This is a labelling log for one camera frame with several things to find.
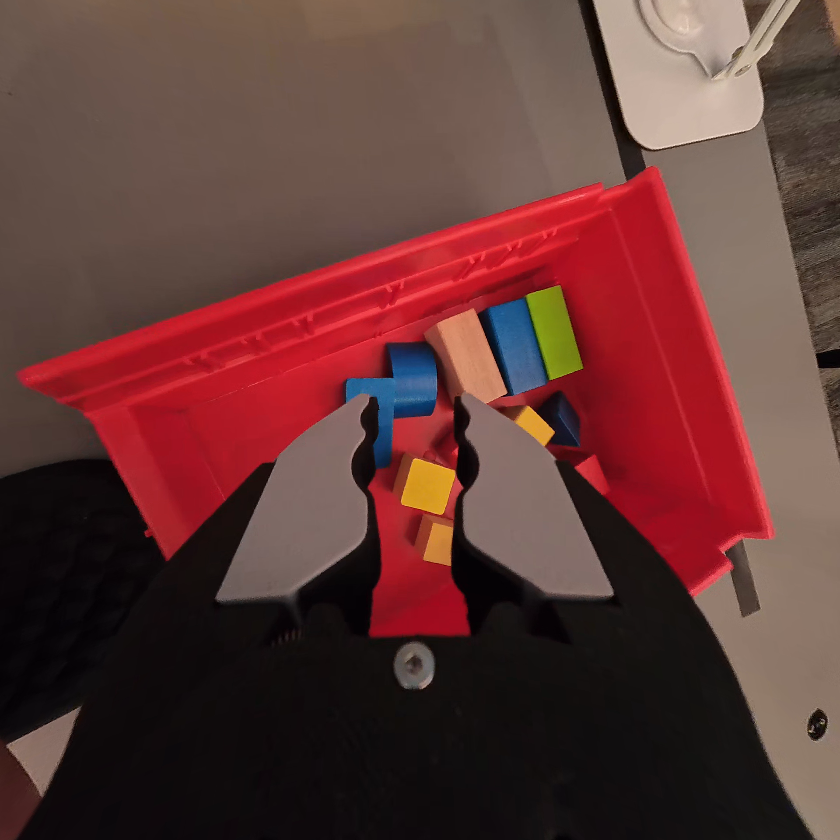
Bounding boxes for small yellow wooden cube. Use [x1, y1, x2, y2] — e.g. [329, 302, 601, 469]
[415, 514, 455, 567]

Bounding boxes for blue half-cylinder block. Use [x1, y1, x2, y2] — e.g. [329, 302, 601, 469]
[385, 343, 438, 420]

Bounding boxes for blue wooden block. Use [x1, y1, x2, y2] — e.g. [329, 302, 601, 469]
[479, 298, 549, 396]
[538, 392, 583, 447]

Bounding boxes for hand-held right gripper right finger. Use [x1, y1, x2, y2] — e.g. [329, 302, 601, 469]
[451, 392, 616, 636]

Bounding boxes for blue rectangular block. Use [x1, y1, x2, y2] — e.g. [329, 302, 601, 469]
[344, 377, 398, 469]

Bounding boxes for tan wooden block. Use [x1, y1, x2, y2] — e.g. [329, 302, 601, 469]
[423, 310, 509, 404]

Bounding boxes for person's right forearm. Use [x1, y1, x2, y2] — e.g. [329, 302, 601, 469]
[0, 742, 47, 840]

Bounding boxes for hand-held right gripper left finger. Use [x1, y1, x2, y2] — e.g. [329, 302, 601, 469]
[214, 394, 382, 637]

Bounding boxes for black table strip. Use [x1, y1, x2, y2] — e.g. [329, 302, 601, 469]
[577, 0, 762, 618]

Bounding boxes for green wooden block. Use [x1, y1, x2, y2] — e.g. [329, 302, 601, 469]
[526, 285, 585, 382]

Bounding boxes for yellow wooden block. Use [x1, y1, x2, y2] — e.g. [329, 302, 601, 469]
[502, 405, 557, 447]

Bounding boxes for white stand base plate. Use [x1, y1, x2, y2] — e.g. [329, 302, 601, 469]
[592, 0, 805, 151]

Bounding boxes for red plastic bin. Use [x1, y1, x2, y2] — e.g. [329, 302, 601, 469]
[17, 166, 775, 639]

